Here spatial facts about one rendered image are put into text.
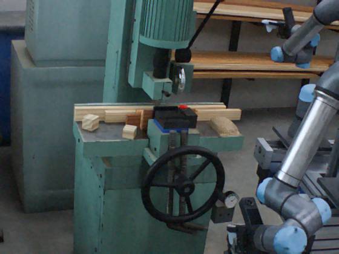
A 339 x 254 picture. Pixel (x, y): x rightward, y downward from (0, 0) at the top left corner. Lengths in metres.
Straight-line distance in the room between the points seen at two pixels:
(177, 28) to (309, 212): 0.77
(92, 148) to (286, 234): 0.73
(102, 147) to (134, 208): 0.29
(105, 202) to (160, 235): 0.28
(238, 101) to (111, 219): 3.25
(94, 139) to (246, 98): 3.41
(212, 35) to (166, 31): 2.85
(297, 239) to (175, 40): 0.80
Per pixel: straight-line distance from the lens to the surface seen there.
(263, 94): 4.98
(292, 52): 2.19
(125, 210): 1.74
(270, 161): 2.05
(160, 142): 1.54
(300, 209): 1.27
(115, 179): 1.66
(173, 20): 1.61
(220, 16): 3.87
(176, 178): 1.56
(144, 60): 1.79
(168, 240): 1.88
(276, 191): 1.32
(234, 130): 1.77
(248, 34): 4.66
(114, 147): 1.60
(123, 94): 1.92
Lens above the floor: 1.55
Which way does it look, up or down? 22 degrees down
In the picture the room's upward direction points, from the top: 8 degrees clockwise
